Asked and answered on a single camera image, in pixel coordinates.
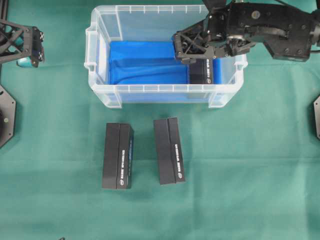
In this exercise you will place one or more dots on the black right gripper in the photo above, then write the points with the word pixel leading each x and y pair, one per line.
pixel 208 38

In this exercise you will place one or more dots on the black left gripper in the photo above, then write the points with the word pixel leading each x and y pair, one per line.
pixel 23 44

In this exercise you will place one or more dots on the black RealSense box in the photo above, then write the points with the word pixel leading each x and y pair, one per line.
pixel 169 151
pixel 118 156
pixel 201 72

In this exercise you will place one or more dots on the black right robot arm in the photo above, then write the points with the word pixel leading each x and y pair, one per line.
pixel 232 29

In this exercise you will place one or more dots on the clear plastic storage case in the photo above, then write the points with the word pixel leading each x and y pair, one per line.
pixel 151 23

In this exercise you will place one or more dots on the blue cloth liner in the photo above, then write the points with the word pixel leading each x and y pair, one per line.
pixel 150 63

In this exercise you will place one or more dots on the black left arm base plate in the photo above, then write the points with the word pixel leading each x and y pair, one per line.
pixel 7 116

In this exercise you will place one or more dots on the black aluminium frame rail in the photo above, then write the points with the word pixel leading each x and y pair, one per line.
pixel 3 17

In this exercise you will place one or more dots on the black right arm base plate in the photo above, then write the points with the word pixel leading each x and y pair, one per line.
pixel 316 107

